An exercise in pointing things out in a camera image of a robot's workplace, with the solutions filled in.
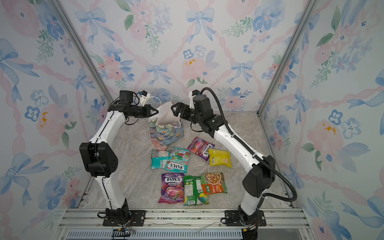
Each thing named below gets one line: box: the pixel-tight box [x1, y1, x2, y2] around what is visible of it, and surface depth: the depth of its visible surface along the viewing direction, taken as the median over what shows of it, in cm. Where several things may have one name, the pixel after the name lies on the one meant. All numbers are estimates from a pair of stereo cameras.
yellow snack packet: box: [208, 149, 233, 168], surface depth 92 cm
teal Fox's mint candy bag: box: [164, 147, 190, 174], surface depth 93 cm
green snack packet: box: [183, 175, 210, 206], surface depth 81 cm
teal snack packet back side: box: [151, 149, 172, 170], surface depth 94 cm
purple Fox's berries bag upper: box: [187, 136, 215, 162], surface depth 99 cm
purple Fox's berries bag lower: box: [158, 173, 185, 204], surface depth 82 cm
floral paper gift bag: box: [148, 101, 185, 151], surface depth 89 cm
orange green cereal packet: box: [200, 172, 228, 195], surface depth 85 cm
